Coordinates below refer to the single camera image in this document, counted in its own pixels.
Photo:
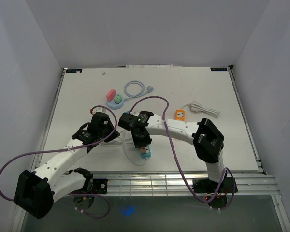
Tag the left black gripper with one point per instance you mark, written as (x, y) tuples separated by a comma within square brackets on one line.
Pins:
[(115, 134)]

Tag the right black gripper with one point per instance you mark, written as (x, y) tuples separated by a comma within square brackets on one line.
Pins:
[(138, 144)]

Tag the brown pink plug adapter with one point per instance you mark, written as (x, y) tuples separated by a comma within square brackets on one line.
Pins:
[(143, 150)]

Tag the teal power strip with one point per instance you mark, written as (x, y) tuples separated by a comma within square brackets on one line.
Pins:
[(147, 155)]

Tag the round light blue power strip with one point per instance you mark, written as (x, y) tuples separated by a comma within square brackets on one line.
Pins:
[(115, 106)]

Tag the green plug adapter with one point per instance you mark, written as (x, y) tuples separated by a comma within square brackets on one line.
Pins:
[(118, 99)]

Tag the orange power strip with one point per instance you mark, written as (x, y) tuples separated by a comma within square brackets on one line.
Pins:
[(180, 115)]

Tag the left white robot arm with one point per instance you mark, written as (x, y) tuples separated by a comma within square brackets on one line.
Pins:
[(37, 191)]

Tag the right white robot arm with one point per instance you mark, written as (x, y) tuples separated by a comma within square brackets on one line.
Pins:
[(207, 140)]

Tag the left blue corner label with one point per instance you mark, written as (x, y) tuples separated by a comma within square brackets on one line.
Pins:
[(73, 71)]

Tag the blue corner label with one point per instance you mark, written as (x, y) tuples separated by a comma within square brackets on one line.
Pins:
[(73, 71), (218, 69)]

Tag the right blue corner label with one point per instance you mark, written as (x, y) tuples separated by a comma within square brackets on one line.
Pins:
[(218, 69)]

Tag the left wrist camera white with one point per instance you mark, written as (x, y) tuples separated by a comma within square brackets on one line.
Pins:
[(97, 109)]

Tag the aluminium frame rail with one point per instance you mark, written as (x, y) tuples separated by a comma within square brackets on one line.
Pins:
[(122, 185)]

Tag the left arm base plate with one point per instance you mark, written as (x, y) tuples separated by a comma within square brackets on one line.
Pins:
[(99, 186)]

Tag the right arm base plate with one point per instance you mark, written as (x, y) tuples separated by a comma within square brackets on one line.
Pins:
[(204, 185)]

